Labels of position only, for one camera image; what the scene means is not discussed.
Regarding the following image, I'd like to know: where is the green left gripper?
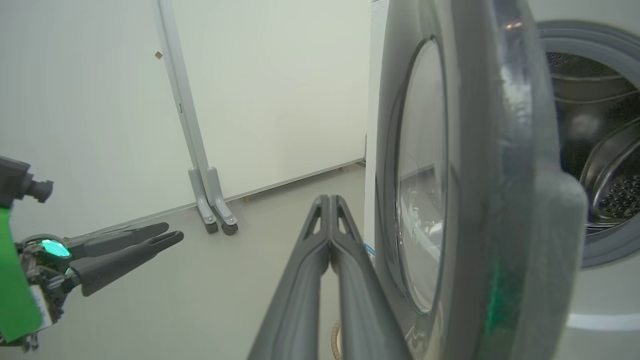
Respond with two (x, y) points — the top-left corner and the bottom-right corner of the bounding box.
(0, 207), (185, 352)

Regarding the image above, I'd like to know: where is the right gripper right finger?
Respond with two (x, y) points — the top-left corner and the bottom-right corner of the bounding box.
(329, 195), (414, 360)

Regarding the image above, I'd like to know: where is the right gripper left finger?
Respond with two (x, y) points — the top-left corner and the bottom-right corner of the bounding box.
(248, 195), (331, 360)

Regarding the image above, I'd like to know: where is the dark round glass washer door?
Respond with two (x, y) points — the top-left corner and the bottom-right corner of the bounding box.
(374, 0), (589, 360)

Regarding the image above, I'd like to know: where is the white front-load washing machine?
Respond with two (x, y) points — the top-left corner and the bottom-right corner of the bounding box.
(363, 0), (640, 360)

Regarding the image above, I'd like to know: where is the stainless steel washing machine drum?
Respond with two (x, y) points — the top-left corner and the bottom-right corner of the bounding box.
(544, 50), (640, 237)

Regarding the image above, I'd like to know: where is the cream laundry basket brown rim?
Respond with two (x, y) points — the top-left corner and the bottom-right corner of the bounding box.
(330, 322), (344, 360)

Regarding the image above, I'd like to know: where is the grey partition leg with caster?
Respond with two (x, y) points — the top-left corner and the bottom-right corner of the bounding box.
(205, 167), (239, 236)
(188, 167), (220, 235)

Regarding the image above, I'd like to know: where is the white partition panel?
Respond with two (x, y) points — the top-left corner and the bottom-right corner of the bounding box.
(167, 0), (372, 203)
(0, 0), (197, 242)

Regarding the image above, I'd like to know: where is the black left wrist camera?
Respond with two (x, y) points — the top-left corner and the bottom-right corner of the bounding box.
(0, 155), (55, 210)

